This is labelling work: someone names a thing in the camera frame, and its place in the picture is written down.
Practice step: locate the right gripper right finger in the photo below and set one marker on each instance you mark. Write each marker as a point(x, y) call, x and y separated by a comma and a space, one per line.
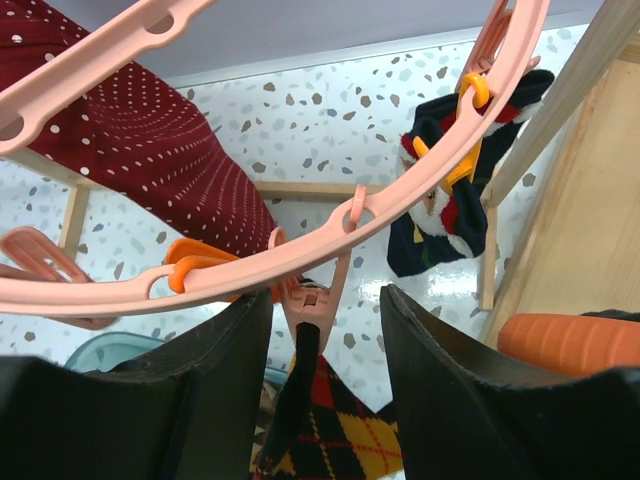
point(467, 411)

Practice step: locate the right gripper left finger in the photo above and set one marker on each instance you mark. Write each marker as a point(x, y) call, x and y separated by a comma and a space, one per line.
point(185, 410)

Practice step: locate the black multicolour argyle sock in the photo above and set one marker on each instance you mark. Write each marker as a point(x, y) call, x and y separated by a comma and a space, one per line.
point(320, 429)

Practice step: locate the pink round clip hanger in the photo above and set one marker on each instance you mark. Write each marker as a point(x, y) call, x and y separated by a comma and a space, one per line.
point(309, 272)

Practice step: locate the blue transparent plastic basin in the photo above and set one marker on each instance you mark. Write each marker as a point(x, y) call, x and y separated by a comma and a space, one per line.
point(107, 350)

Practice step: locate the black garment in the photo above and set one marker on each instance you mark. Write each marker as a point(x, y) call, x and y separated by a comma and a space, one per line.
point(615, 314)

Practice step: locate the red polka dot garment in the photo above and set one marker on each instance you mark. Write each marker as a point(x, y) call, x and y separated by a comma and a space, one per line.
point(79, 99)

